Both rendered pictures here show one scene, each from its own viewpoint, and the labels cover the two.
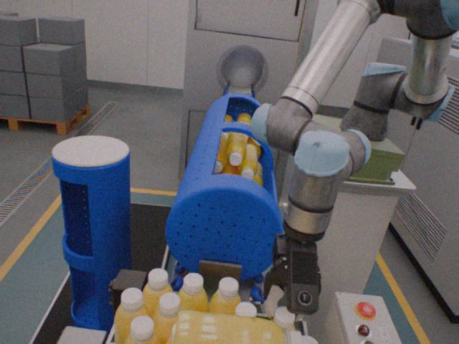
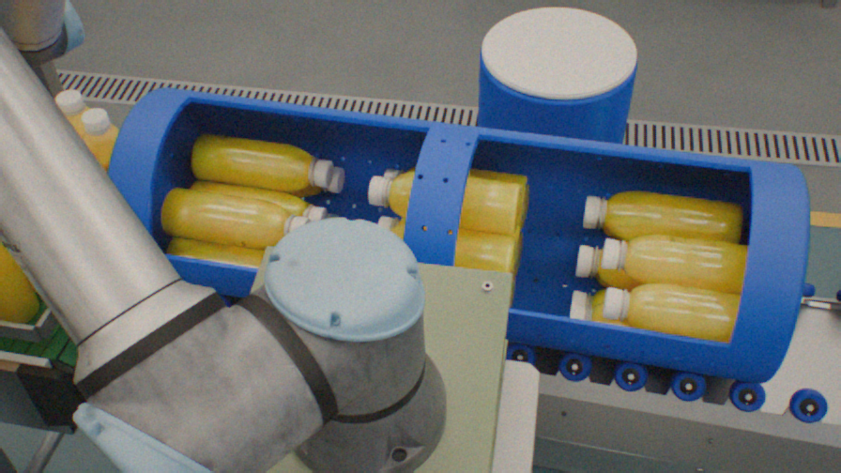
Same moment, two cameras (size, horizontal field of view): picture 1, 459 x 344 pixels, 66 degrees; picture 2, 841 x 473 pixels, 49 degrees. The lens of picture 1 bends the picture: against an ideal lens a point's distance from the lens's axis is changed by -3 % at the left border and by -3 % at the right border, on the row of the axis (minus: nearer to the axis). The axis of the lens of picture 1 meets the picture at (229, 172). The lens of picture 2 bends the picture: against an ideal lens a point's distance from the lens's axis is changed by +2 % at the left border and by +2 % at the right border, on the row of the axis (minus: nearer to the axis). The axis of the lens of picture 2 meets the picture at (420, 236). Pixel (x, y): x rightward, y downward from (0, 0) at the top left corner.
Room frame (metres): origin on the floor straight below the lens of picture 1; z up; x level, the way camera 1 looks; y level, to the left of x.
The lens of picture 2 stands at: (1.32, -0.86, 1.98)
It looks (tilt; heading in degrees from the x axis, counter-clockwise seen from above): 46 degrees down; 104
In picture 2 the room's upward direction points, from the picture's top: 2 degrees counter-clockwise
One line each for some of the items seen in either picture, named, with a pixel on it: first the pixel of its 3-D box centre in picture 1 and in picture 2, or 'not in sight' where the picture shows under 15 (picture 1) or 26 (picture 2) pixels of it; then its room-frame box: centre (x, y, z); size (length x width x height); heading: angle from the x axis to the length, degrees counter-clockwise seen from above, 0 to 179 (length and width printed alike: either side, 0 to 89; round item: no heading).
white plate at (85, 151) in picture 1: (91, 150); (558, 51); (1.24, 0.53, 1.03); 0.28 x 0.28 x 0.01
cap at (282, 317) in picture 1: (284, 317); not in sight; (0.49, -0.14, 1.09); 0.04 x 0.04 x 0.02
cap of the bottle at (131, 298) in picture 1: (132, 298); (69, 100); (0.49, 0.15, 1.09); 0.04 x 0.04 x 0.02
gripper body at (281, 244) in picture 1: (297, 249); not in sight; (0.52, -0.14, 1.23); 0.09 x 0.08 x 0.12; 0
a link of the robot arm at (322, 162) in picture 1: (318, 169); not in sight; (0.51, -0.14, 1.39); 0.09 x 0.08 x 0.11; 145
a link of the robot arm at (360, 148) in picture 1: (333, 151); not in sight; (0.60, -0.18, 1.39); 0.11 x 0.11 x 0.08; 55
